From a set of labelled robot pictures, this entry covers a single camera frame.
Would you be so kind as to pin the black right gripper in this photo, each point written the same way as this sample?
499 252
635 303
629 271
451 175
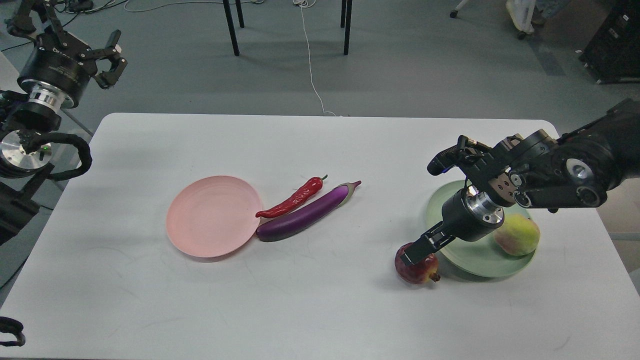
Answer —
468 217

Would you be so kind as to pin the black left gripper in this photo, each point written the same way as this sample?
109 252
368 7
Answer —
37 22

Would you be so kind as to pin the red pomegranate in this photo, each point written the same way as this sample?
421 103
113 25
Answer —
418 274

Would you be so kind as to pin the yellow green peach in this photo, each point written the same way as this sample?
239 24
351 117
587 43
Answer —
518 235

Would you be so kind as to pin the red chili pepper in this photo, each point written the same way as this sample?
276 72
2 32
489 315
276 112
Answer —
295 200

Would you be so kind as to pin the purple eggplant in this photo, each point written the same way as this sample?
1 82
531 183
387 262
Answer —
295 222

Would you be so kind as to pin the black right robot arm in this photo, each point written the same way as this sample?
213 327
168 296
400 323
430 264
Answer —
575 170

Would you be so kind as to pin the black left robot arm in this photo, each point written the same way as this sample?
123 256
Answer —
32 146

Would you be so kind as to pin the white chair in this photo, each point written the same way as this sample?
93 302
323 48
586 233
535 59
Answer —
9 76

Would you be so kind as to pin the black table leg left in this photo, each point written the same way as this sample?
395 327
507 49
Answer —
226 4

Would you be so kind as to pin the black table leg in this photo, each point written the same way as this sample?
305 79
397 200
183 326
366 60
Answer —
226 4
346 9

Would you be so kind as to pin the pink plate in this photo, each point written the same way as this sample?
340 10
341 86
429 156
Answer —
213 216

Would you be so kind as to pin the rolling chair base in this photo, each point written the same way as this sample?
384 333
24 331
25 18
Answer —
528 15

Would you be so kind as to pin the black table leg right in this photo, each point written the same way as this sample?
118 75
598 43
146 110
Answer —
346 9

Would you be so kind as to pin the black equipment box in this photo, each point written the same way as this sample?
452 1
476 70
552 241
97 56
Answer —
612 56

